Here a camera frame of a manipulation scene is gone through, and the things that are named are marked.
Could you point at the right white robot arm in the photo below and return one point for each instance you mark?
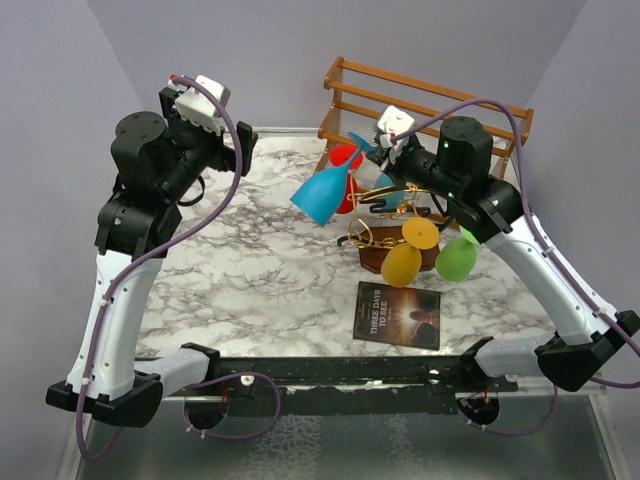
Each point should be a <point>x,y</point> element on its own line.
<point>588,330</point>

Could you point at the wooden two-tier shelf rack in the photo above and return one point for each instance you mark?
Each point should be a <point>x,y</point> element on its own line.
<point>360,93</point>

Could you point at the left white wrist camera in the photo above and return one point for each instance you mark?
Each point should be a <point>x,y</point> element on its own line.
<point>192,106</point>

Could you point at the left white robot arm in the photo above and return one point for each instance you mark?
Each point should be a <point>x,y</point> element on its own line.
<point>159,156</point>

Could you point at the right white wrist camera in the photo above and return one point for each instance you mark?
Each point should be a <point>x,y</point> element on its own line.
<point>393,122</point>

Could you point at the black metal base rail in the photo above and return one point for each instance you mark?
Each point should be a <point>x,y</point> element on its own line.
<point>327,386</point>

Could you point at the gold wire wine glass rack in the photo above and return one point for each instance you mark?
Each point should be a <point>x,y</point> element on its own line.
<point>374,226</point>

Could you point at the green plastic wine glass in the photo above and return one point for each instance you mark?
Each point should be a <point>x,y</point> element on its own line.
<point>457,259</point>

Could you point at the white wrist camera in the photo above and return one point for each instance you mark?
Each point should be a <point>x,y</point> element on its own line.
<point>393,122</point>
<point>192,106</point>

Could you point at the dark book three days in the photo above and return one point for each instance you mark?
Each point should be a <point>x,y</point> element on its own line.
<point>406,317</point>

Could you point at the light blue plastic wine glass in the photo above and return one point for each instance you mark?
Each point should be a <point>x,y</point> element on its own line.
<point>384,185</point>

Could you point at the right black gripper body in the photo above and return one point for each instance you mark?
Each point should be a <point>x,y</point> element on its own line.
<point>413,165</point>

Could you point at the red plastic wine glass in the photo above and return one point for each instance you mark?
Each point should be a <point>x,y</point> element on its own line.
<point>338,156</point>

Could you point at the yellow plastic wine glass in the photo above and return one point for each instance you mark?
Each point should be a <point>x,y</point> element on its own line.
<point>404,260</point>

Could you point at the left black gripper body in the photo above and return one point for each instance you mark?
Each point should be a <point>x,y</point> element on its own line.
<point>199,147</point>

